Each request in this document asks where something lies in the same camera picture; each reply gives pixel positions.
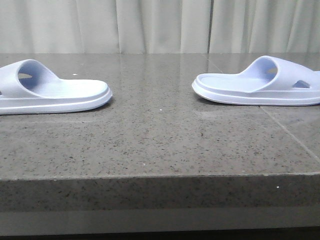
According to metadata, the light blue slipper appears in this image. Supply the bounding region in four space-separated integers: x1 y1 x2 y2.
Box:
191 55 320 106
0 59 113 115

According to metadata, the pale curtain left panel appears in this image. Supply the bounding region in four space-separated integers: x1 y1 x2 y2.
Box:
0 0 213 54

